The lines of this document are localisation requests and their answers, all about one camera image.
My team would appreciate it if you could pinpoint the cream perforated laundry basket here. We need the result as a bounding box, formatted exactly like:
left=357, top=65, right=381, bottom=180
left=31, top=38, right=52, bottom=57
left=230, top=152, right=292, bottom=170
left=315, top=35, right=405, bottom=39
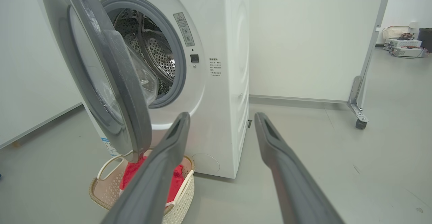
left=88, top=149, right=196, bottom=224

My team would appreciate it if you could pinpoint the red clothing item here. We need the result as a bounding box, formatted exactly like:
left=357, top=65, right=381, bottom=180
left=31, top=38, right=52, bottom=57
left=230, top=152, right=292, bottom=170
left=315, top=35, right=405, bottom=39
left=119, top=156, right=185, bottom=204

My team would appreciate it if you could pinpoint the white equipment box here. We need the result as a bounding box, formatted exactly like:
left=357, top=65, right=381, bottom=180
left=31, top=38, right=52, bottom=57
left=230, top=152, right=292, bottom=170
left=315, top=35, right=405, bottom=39
left=384, top=38, right=423, bottom=48
left=390, top=46, right=428, bottom=58

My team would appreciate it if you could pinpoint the blue energy label sticker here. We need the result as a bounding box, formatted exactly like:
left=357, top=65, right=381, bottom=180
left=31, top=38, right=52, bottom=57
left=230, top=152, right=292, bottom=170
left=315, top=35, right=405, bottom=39
left=100, top=137, right=120, bottom=157

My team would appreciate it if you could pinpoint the white front-load washing machine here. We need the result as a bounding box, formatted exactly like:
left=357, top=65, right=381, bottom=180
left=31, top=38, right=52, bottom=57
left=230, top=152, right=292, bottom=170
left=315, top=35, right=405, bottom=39
left=32, top=0, right=250, bottom=179

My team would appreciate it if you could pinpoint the round black washing machine door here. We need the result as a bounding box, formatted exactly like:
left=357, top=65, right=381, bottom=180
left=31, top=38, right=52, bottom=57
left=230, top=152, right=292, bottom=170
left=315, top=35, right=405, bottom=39
left=38, top=0, right=159, bottom=164

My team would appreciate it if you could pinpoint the black waste bin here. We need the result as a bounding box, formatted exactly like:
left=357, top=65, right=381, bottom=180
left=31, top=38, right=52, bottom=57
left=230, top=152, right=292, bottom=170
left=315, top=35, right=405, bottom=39
left=417, top=28, right=432, bottom=53

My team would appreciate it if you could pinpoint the white mobile partition panel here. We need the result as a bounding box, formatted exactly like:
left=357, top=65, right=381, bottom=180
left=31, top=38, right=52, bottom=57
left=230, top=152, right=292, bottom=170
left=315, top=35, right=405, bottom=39
left=248, top=0, right=394, bottom=103
left=0, top=0, right=83, bottom=149

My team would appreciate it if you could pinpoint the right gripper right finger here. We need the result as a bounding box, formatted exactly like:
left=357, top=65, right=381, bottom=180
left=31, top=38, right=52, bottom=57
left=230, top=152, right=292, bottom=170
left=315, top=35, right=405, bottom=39
left=254, top=113, right=345, bottom=224

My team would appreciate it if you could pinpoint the metal caster bracket with wheel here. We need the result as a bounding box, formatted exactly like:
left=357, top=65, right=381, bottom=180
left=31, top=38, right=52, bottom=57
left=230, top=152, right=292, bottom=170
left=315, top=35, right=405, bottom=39
left=347, top=76, right=369, bottom=130

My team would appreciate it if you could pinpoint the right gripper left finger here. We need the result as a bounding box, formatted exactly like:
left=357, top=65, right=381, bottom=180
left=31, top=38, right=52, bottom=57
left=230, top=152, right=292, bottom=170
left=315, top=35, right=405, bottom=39
left=103, top=112, right=191, bottom=224

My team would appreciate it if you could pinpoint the white woven basket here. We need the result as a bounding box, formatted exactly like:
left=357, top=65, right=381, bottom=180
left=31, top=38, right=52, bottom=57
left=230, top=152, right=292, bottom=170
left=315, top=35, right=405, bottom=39
left=382, top=26, right=411, bottom=41

